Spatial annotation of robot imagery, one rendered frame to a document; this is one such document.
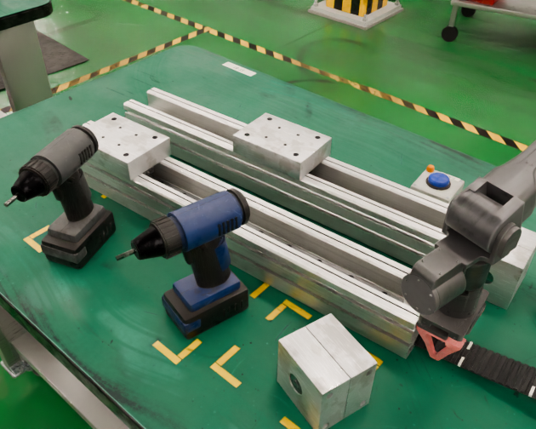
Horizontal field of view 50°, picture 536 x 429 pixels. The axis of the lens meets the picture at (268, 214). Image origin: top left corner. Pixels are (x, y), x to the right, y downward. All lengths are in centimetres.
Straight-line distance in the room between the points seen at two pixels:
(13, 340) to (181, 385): 95
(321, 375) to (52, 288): 50
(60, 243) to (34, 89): 144
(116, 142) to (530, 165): 73
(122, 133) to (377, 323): 61
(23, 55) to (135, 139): 128
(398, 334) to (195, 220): 34
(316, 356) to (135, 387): 27
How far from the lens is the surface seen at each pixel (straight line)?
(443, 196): 113
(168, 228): 78
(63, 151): 97
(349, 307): 90
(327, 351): 79
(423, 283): 74
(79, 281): 104
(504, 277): 99
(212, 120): 127
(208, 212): 80
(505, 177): 78
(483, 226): 73
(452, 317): 85
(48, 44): 398
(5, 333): 173
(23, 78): 240
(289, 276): 94
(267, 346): 91
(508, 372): 92
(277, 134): 113
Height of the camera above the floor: 150
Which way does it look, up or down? 40 degrees down
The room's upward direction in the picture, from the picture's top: 1 degrees clockwise
